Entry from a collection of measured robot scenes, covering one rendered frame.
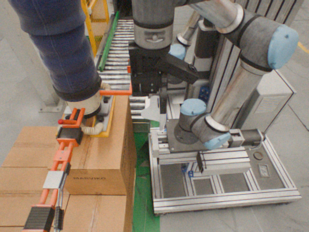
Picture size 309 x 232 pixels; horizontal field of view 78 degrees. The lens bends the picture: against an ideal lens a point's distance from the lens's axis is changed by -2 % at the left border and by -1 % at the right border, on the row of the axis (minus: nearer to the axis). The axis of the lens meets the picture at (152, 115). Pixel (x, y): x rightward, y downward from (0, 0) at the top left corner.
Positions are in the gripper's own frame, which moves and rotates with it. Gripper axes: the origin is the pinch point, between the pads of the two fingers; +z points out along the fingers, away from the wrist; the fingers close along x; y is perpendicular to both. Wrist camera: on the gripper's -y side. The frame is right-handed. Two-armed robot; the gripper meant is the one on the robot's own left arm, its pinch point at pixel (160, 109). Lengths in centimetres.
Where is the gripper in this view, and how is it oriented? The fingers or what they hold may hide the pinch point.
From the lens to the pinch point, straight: 54.1
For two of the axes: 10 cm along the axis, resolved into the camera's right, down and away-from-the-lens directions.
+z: 0.0, 6.6, 7.5
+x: 0.8, 7.5, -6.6
